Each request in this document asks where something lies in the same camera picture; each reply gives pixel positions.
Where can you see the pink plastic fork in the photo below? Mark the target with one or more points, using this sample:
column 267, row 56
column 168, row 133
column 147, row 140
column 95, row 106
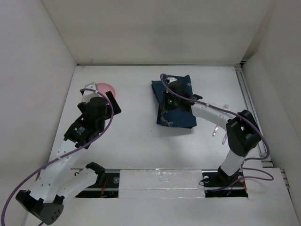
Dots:
column 215, row 131

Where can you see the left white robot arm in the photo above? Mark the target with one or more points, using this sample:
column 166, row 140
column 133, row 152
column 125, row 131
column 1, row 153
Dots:
column 50, row 193

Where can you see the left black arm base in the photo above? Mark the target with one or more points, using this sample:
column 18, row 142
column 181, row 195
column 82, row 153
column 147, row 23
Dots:
column 105, row 187

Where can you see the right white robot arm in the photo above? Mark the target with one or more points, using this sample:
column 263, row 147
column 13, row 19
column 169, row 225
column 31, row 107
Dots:
column 242, row 131

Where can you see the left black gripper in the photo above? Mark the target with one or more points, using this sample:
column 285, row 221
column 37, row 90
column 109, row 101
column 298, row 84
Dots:
column 109, row 103

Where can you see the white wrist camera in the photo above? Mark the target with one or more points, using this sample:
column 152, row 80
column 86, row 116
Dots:
column 170, row 79
column 90, row 93

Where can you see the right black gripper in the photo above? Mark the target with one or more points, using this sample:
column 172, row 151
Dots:
column 175, row 87

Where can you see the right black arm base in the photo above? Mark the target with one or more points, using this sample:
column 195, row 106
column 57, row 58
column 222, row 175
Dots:
column 218, row 185

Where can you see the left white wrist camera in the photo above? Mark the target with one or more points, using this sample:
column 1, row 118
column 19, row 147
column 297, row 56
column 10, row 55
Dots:
column 90, row 93

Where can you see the blue whale placemat cloth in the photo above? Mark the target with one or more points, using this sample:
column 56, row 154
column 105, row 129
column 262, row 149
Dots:
column 174, row 118

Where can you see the pink plastic knife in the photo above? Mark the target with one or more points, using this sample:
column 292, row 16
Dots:
column 224, row 139

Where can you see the pink plastic plate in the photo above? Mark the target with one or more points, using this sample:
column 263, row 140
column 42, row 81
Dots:
column 101, row 87

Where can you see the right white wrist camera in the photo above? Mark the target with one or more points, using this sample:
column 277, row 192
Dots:
column 170, row 79

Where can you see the aluminium side rail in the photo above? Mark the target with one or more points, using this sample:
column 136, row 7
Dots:
column 268, row 163

